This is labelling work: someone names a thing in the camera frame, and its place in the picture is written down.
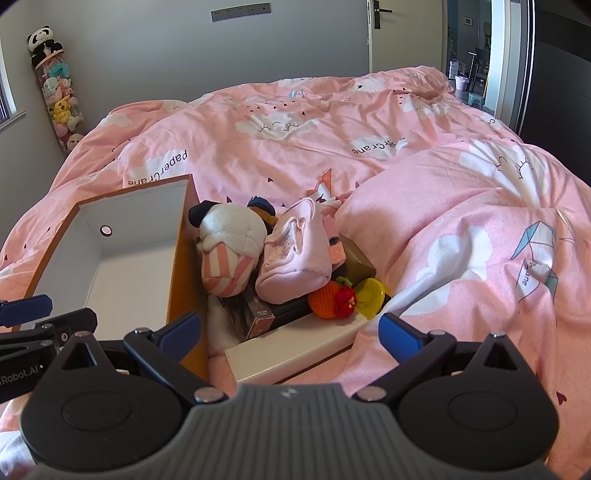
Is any yellow plastic toy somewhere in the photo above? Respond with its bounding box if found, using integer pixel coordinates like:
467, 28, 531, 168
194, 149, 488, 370
355, 278, 391, 320

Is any orange red knitted fruit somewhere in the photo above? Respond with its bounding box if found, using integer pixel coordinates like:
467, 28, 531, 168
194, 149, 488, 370
307, 277, 356, 320

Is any photo card box dark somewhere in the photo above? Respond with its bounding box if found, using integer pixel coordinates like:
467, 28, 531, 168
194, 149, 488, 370
221, 282, 276, 342

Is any gold brown small box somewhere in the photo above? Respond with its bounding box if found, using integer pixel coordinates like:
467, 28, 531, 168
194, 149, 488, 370
335, 234, 377, 286

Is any long white box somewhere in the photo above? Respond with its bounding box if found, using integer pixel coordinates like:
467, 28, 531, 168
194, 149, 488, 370
225, 313, 368, 385

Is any black textured box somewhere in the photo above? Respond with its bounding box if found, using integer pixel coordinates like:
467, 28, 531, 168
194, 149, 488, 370
270, 296, 311, 331

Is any panda plush striped cup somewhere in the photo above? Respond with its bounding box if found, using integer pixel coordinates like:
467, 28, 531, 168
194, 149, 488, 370
188, 201, 268, 298

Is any pink fabric pouch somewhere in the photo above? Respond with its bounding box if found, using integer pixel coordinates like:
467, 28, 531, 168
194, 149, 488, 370
256, 198, 332, 304

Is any duck plush blue cap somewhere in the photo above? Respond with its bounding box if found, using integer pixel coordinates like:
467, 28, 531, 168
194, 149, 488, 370
247, 196, 277, 235

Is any orange white cardboard box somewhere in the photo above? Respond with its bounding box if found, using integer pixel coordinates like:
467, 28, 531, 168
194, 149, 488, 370
25, 175, 207, 340

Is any pink cloud pattern duvet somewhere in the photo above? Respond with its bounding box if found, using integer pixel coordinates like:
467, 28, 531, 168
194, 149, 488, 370
0, 65, 591, 480

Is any plush toy hanging tube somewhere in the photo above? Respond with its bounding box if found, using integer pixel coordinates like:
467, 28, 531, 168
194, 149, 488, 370
34, 49, 87, 155

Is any panda plush on tube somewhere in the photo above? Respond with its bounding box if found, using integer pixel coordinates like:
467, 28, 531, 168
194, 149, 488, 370
27, 25, 63, 68

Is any window with frame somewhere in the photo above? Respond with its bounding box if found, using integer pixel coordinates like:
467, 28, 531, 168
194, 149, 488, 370
0, 49, 26, 130

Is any white door with handle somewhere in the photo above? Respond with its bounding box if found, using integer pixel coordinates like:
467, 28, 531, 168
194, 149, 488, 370
366, 0, 448, 73

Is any grey wall socket strip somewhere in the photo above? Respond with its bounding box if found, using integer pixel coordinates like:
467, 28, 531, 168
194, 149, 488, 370
211, 2, 271, 22

